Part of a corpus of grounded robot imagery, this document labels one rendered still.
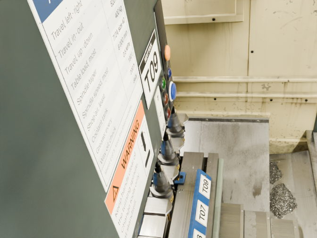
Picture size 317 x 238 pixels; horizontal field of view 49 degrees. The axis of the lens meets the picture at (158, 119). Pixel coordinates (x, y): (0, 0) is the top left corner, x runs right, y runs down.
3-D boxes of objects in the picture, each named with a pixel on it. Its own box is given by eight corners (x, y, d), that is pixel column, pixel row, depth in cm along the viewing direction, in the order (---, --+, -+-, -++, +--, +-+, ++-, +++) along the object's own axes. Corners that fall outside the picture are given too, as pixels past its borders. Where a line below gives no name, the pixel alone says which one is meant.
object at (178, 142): (185, 138, 105) (184, 136, 104) (182, 151, 101) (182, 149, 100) (162, 137, 106) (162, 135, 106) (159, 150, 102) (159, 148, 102)
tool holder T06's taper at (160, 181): (155, 177, 93) (151, 161, 88) (171, 179, 92) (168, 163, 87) (151, 191, 90) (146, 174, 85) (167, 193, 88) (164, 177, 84)
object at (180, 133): (167, 126, 111) (166, 120, 109) (186, 126, 109) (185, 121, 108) (164, 140, 106) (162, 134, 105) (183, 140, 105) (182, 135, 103)
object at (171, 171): (179, 166, 97) (179, 164, 96) (177, 181, 93) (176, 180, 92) (155, 165, 98) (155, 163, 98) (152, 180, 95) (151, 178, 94)
